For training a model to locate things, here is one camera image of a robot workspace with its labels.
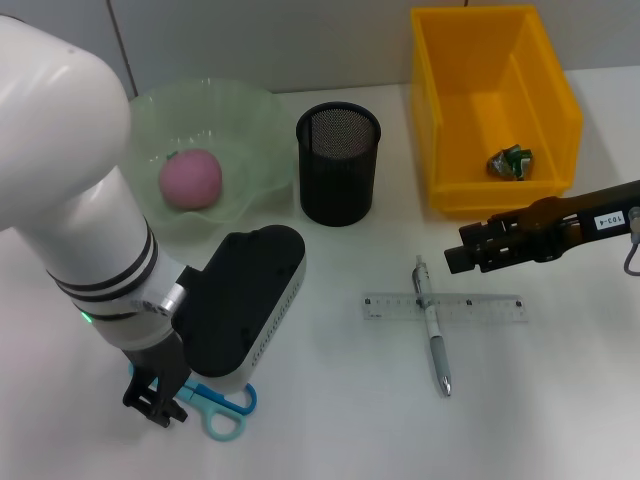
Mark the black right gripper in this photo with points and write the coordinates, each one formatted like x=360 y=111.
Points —
x=575 y=225

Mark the blue teal scissors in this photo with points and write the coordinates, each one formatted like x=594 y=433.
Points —
x=220 y=425

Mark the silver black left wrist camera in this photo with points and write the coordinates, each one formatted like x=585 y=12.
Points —
x=245 y=300

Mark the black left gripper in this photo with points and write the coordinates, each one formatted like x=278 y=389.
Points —
x=160 y=362

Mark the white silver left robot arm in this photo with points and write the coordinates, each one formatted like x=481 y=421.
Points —
x=65 y=150

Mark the yellow plastic bin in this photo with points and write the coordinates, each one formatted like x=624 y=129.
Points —
x=470 y=125

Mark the pink peach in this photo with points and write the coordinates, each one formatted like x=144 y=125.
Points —
x=190 y=177

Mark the grey white ballpoint pen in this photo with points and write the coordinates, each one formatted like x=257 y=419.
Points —
x=435 y=340

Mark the black mesh pen holder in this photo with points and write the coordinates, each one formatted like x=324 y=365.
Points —
x=337 y=180

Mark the clear plastic ruler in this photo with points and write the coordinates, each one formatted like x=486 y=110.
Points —
x=480 y=307

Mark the translucent green fruit plate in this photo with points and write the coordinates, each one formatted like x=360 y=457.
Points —
x=250 y=150

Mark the green plastic wrapper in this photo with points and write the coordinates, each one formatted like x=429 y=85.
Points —
x=510 y=162

